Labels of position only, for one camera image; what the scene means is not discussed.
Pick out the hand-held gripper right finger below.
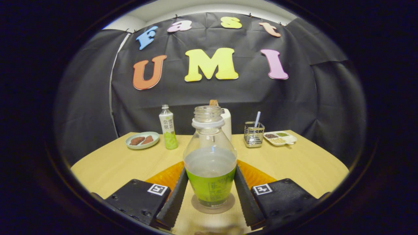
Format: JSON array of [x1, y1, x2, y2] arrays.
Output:
[[233, 160, 319, 230]]

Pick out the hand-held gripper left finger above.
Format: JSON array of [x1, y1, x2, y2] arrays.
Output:
[[104, 161, 189, 229]]

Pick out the round brown coaster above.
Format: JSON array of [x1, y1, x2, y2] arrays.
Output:
[[191, 193, 235, 214]]

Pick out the clear juice bottle green label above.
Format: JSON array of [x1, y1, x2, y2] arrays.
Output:
[[183, 105, 238, 208]]

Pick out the tall slim green white bottle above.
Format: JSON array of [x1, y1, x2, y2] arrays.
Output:
[[159, 104, 178, 150]]

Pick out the wooden table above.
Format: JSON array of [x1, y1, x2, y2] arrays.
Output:
[[71, 130, 350, 235]]

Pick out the round pale green plate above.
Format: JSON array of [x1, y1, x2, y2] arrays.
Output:
[[125, 132, 160, 150]]

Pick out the white divided tray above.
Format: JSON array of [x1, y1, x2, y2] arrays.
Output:
[[264, 131, 297, 146]]

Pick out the white toaster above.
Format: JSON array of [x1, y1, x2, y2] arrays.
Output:
[[220, 108, 232, 142]]

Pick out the metal wire holder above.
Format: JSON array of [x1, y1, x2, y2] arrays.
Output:
[[244, 121, 265, 148]]

